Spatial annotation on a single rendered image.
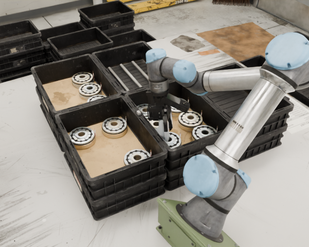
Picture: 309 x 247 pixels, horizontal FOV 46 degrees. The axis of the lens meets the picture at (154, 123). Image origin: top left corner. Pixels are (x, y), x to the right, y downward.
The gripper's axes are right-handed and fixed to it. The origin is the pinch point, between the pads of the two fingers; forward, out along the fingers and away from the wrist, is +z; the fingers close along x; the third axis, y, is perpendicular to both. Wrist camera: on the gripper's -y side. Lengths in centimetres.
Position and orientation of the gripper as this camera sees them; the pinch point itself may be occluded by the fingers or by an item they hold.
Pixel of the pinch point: (169, 134)
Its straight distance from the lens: 148.3
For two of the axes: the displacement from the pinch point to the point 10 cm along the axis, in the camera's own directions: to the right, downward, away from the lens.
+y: -9.8, 0.0, 2.1
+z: 1.1, 8.7, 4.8
